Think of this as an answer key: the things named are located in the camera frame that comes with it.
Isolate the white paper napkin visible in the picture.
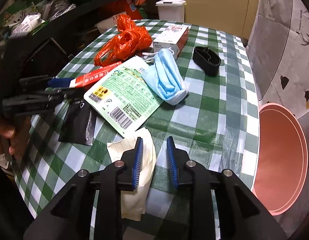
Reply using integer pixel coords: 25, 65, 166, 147
107, 127, 157, 222

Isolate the red blue toothpaste box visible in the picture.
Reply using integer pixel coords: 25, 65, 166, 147
48, 61, 122, 88

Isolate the green white snack pouch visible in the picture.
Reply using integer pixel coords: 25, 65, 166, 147
84, 56, 163, 138

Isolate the black foil packet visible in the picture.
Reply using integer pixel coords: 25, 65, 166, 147
58, 99, 96, 146

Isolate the blue surgical mask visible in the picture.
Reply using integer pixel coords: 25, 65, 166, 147
142, 48, 188, 106

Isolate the black elastic band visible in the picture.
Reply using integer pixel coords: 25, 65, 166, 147
192, 46, 221, 77

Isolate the red white carton box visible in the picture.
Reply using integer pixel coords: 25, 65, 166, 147
153, 24, 189, 60

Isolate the orange plastic bag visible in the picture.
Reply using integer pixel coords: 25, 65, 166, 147
94, 14, 152, 67

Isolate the pink plastic trash bin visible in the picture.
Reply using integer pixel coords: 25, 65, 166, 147
253, 103, 308, 216

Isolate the white lidded trash can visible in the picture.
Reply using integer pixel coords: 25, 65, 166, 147
155, 0, 186, 23

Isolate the beige kitchen cabinet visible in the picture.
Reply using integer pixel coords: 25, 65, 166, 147
185, 0, 259, 39

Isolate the person's left hand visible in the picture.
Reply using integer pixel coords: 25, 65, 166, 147
0, 116, 31, 159

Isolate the green checkered tablecloth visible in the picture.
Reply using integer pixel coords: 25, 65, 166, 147
13, 25, 260, 239

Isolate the black storage shelf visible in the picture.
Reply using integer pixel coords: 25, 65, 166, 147
0, 0, 162, 86

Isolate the green white food bag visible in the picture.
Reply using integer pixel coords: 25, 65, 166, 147
0, 0, 45, 39

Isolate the red rice sack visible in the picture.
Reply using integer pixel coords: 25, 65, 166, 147
105, 0, 142, 20

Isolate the deer print cloth cover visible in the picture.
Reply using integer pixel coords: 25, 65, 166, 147
247, 0, 309, 236

